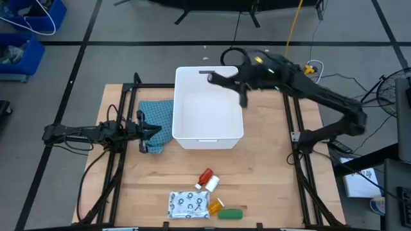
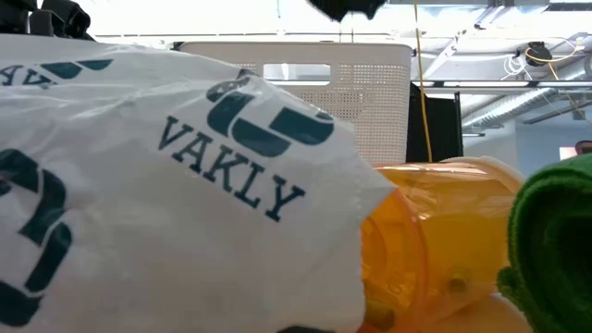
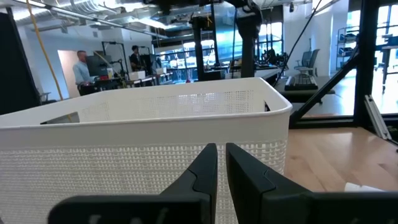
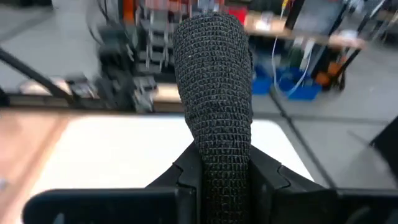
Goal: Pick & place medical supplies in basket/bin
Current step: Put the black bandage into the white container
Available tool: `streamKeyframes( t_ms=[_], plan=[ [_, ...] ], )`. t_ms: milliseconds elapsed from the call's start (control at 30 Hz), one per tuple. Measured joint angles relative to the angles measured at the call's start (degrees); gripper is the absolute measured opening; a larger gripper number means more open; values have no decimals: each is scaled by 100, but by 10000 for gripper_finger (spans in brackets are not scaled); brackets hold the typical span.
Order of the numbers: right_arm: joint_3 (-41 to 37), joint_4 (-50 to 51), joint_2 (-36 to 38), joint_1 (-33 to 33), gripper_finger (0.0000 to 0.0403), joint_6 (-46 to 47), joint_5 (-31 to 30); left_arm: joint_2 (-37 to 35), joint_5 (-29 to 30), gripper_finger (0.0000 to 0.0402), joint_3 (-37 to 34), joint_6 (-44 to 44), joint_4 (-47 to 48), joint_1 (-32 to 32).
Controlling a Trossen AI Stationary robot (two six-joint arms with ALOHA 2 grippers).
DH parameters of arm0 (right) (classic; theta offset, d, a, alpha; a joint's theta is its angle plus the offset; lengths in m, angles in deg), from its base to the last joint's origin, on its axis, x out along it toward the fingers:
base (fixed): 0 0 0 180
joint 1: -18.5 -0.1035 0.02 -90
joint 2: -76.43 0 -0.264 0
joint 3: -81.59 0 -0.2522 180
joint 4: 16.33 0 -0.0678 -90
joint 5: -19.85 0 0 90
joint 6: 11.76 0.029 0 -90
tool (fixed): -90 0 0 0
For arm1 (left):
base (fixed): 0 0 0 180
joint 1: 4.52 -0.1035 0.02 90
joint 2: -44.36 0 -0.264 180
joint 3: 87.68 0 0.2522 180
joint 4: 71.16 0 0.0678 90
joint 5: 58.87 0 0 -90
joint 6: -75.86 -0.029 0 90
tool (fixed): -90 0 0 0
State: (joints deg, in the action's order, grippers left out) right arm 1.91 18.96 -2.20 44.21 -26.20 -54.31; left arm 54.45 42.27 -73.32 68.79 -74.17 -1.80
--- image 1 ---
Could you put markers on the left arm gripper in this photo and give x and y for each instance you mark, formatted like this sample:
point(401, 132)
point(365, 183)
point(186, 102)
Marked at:
point(141, 131)

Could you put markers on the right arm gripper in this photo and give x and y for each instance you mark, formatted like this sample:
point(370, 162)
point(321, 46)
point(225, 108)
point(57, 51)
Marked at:
point(250, 77)

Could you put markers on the red bottle with white cap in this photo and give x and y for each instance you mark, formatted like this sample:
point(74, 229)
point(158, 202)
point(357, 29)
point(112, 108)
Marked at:
point(205, 176)

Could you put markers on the white patterned soft packet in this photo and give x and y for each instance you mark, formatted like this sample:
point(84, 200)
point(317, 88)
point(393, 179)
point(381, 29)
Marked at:
point(187, 205)

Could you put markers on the green oblong case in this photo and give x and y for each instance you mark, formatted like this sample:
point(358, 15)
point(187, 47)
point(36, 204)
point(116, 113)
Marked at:
point(230, 214)

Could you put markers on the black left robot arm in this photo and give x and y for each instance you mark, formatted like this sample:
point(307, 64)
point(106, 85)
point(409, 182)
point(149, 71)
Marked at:
point(80, 131)

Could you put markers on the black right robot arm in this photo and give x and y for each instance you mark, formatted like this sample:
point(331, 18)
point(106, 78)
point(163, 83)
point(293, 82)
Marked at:
point(321, 93)

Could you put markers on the white perforated plastic basket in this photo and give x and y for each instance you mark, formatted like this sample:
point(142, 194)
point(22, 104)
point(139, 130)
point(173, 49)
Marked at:
point(205, 122)

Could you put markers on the blue storage bin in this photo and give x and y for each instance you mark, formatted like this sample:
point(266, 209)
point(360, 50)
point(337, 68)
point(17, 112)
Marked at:
point(48, 19)
point(32, 57)

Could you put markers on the teal patterned cloth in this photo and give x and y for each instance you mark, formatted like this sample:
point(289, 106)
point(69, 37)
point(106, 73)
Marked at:
point(160, 114)

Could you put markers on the black panel stand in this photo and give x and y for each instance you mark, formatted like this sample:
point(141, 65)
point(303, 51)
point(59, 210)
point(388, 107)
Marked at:
point(253, 14)

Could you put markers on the yellow plug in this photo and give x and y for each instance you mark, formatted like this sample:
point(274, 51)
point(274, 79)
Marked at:
point(309, 69)

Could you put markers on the orange transparent pill bottle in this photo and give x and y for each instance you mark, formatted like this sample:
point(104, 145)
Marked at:
point(214, 207)

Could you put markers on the black standing fan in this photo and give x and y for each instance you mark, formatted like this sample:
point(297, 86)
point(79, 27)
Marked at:
point(387, 91)

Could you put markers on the white notepad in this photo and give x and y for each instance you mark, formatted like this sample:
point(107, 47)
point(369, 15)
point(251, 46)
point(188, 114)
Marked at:
point(361, 183)

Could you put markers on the white tape roll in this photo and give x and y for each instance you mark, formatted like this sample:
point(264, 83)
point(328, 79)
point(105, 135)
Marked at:
point(377, 205)

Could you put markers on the black keyboard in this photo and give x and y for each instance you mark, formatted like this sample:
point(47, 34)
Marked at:
point(405, 207)

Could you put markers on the black aluminium table frame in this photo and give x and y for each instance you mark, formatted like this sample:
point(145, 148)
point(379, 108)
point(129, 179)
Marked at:
point(297, 109)

